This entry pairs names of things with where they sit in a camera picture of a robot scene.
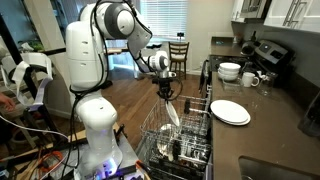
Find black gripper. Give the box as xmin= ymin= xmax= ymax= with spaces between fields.
xmin=152 ymin=75 xmax=177 ymax=101

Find white dinner plate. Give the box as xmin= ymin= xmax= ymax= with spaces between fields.
xmin=164 ymin=99 xmax=181 ymax=128
xmin=210 ymin=109 xmax=252 ymax=127
xmin=209 ymin=99 xmax=250 ymax=124

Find robot base table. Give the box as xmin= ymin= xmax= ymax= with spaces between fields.
xmin=56 ymin=131 xmax=146 ymax=180

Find lower dishwasher rack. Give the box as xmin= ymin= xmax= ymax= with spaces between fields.
xmin=134 ymin=131 xmax=214 ymax=180

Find person hand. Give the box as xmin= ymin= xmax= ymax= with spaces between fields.
xmin=0 ymin=92 xmax=17 ymax=113

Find stainless steel bowl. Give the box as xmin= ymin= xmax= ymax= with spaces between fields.
xmin=155 ymin=123 xmax=182 ymax=158

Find wooden chair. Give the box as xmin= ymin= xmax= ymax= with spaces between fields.
xmin=167 ymin=41 xmax=191 ymax=81

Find white bowl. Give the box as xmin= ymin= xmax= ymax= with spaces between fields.
xmin=217 ymin=68 xmax=241 ymax=78
xmin=217 ymin=72 xmax=240 ymax=83
xmin=218 ymin=62 xmax=242 ymax=73

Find clear glass container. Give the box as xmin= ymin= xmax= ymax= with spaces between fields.
xmin=219 ymin=79 xmax=245 ymax=94

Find wooden side table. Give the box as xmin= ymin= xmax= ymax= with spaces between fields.
xmin=105 ymin=46 xmax=140 ymax=80

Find white window blinds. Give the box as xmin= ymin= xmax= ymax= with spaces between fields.
xmin=139 ymin=0 xmax=190 ymax=43

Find white mug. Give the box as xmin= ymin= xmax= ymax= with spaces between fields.
xmin=241 ymin=71 xmax=261 ymax=88

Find clear glass jar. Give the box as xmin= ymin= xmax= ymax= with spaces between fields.
xmin=257 ymin=72 xmax=278 ymax=97

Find black and steel stove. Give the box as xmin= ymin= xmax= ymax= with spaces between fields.
xmin=199 ymin=39 xmax=296 ymax=99

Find dark wine bottle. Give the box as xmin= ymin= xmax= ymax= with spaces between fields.
xmin=250 ymin=30 xmax=259 ymax=43

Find stainless steel microwave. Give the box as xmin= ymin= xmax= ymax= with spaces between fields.
xmin=239 ymin=0 xmax=273 ymax=24

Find black stand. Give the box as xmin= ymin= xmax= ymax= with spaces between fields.
xmin=0 ymin=13 xmax=69 ymax=148

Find white upper cabinet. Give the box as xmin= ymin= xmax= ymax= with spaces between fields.
xmin=263 ymin=0 xmax=320 ymax=34

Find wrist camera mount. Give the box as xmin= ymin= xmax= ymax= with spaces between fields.
xmin=165 ymin=70 xmax=178 ymax=80

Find wire dishwasher rack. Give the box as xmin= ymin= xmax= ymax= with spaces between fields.
xmin=139 ymin=94 xmax=214 ymax=158

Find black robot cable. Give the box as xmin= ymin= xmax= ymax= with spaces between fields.
xmin=61 ymin=0 xmax=154 ymax=178

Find orange cable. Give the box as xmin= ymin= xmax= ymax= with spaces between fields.
xmin=34 ymin=150 xmax=65 ymax=173

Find white strap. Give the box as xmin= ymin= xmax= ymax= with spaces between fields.
xmin=0 ymin=51 xmax=54 ymax=108

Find white cable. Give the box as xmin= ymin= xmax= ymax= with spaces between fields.
xmin=0 ymin=114 xmax=70 ymax=142

